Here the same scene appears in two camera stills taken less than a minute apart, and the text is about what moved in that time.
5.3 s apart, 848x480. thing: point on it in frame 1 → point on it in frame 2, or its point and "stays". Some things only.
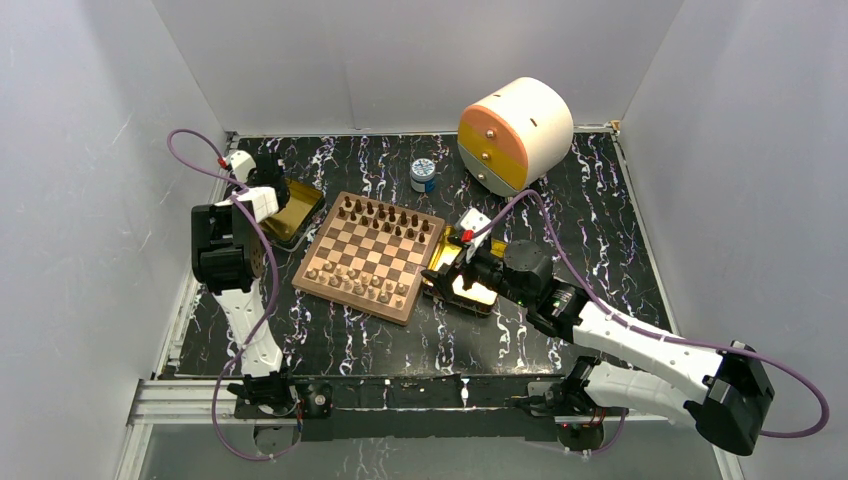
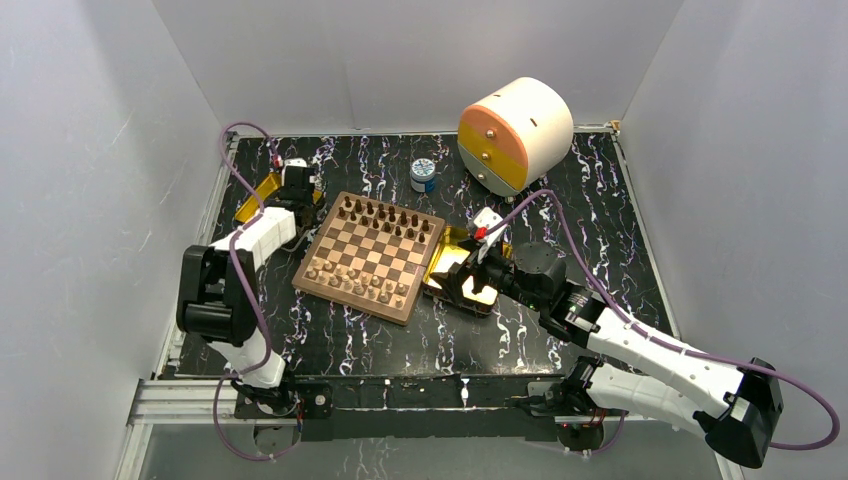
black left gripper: (251, 179) → (314, 222)
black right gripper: (444, 281) stays
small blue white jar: (423, 175) stays
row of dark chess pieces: (384, 217) stays
